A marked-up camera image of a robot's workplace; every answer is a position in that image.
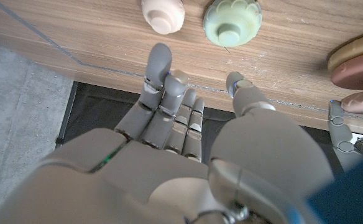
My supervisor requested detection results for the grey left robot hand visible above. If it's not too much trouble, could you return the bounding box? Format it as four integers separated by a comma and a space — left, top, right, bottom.
328, 100, 363, 172

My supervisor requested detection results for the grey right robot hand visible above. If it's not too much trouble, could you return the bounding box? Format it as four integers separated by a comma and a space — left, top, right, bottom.
0, 42, 334, 224

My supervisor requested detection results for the coral red disk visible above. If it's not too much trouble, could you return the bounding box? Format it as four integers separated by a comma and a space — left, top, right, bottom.
330, 50, 363, 91

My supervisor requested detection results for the green disk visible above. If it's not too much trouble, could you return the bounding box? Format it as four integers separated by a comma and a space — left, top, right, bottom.
203, 0, 263, 48

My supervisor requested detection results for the blue right wrist connector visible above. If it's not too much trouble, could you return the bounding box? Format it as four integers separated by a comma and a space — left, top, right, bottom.
305, 154, 363, 224

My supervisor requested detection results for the large orange disk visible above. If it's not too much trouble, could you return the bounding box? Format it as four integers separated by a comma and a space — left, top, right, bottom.
327, 30, 363, 75

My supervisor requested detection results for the black backdrop curtain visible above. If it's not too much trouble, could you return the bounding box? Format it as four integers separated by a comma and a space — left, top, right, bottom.
55, 81, 356, 175

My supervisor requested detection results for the black backdrop stand pole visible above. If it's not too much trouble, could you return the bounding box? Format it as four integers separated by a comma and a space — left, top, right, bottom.
55, 81, 78, 147

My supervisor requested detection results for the small cream disk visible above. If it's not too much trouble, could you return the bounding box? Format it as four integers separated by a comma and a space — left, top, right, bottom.
140, 0, 186, 35

